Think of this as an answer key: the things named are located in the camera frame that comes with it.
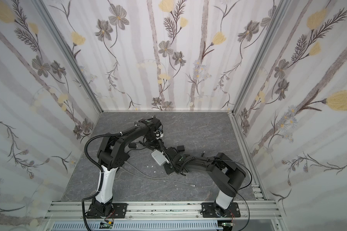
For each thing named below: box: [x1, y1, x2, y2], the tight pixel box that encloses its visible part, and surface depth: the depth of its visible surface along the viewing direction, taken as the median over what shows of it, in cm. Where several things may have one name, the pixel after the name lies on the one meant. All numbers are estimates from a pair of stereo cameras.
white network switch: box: [151, 149, 170, 166], surface depth 93 cm
